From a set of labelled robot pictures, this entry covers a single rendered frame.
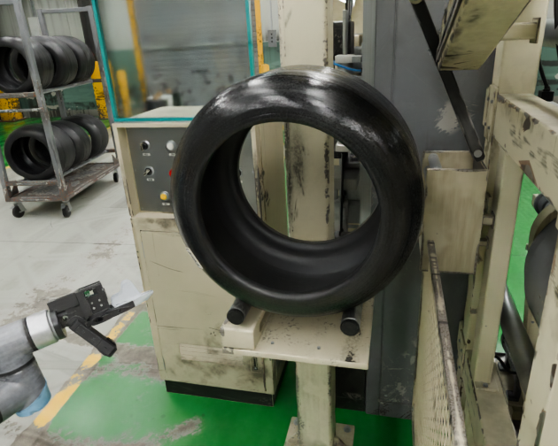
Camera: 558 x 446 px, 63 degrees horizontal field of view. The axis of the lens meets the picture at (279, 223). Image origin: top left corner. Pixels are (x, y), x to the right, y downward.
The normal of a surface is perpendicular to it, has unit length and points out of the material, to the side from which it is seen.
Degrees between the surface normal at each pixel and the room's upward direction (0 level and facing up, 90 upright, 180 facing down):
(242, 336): 90
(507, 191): 90
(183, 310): 90
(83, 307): 70
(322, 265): 36
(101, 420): 0
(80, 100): 90
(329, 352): 0
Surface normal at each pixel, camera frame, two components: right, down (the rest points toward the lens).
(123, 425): -0.05, -0.92
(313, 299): -0.17, 0.55
